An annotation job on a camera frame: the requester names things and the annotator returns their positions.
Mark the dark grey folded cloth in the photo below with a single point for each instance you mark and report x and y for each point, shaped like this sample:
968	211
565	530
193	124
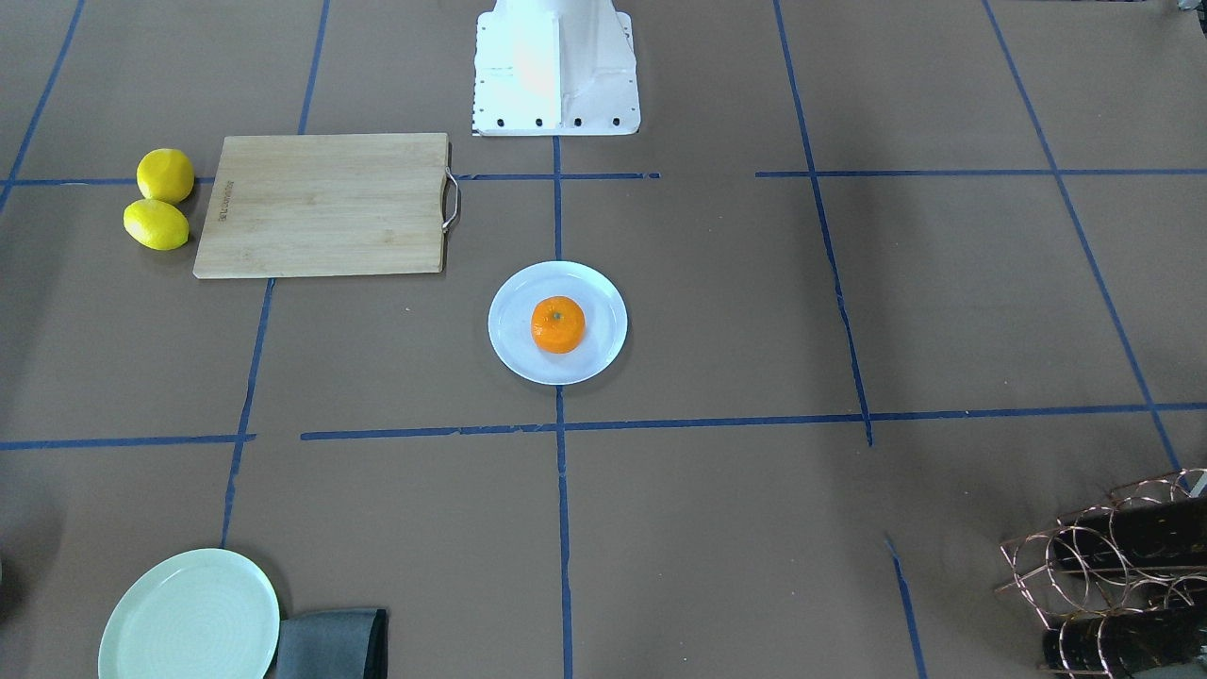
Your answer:
338	643

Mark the bamboo cutting board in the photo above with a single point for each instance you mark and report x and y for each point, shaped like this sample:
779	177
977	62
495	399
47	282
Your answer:
284	206

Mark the dark wine bottle lower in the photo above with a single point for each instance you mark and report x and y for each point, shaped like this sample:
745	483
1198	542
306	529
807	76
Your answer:
1167	643

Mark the light blue plate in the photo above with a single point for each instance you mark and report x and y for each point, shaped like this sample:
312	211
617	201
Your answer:
509	317

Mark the yellow lemon near board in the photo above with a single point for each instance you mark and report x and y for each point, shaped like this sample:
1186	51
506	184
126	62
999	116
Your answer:
166	175

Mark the light green plate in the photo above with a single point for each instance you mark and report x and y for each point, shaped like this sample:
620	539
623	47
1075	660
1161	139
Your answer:
206	613

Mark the dark wine bottle middle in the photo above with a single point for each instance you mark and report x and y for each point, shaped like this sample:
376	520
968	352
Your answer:
1156	539

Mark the copper wire bottle rack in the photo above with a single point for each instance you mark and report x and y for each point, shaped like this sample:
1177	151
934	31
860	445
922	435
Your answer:
1056	595

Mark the dark wine bottle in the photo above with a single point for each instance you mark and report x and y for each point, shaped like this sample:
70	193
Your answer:
1167	643
1156	539

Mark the yellow lemon outer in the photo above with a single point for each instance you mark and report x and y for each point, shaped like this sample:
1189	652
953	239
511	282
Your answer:
156	225

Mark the white central pillar base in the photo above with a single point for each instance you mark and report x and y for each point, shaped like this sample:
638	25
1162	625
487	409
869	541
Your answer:
555	68

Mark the orange mandarin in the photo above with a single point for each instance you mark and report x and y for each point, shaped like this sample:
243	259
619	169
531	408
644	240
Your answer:
557	325

